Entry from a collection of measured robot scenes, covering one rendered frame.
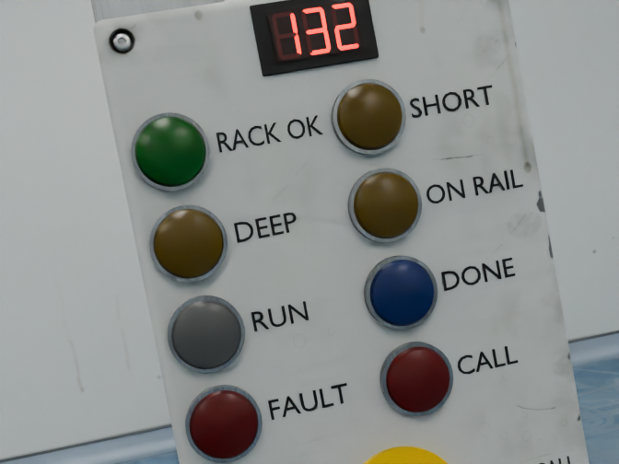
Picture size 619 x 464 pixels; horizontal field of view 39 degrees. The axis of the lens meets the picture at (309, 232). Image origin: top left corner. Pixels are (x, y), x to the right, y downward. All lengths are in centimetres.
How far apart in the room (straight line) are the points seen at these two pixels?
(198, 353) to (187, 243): 4
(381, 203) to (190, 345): 9
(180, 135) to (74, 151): 344
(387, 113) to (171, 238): 10
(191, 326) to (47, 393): 355
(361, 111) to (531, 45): 367
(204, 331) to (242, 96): 9
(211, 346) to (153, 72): 11
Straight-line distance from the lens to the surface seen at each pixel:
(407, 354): 36
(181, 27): 35
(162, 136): 34
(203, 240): 34
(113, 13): 41
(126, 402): 384
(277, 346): 35
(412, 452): 37
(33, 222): 380
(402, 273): 35
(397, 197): 35
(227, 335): 34
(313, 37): 35
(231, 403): 34
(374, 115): 35
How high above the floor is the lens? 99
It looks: 3 degrees down
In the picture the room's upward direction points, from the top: 11 degrees counter-clockwise
